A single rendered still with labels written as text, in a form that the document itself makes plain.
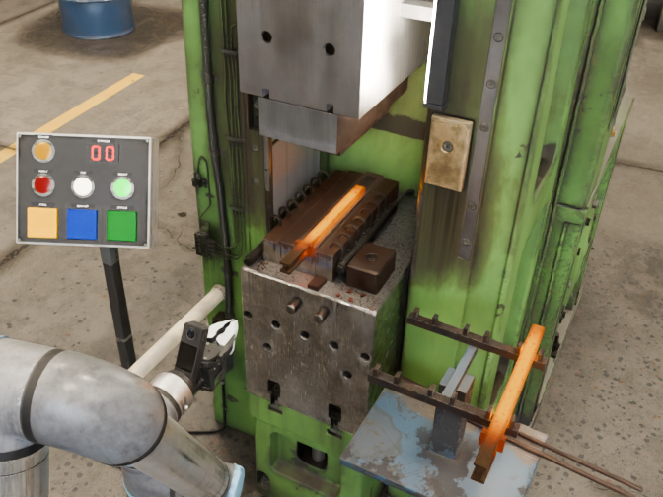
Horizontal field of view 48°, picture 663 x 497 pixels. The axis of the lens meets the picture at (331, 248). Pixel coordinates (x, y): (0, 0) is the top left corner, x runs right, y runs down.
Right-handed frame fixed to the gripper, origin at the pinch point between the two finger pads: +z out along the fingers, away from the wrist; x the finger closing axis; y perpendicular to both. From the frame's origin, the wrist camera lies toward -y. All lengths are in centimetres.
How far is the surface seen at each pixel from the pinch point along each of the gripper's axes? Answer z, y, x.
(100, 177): 20, -11, -52
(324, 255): 33.0, 1.5, 5.2
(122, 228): 16.7, -0.6, -43.2
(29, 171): 13, -12, -68
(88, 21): 331, 85, -352
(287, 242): 33.3, 1.0, -5.3
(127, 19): 359, 89, -338
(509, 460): 18, 29, 61
